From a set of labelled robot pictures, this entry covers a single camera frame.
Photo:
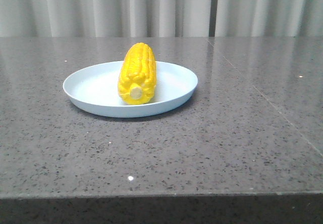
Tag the white pleated curtain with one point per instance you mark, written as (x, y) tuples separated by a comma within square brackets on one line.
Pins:
[(160, 18)]

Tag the light blue round plate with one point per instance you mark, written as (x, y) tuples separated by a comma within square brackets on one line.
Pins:
[(94, 90)]

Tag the yellow corn cob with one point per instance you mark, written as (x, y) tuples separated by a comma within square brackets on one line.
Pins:
[(137, 78)]

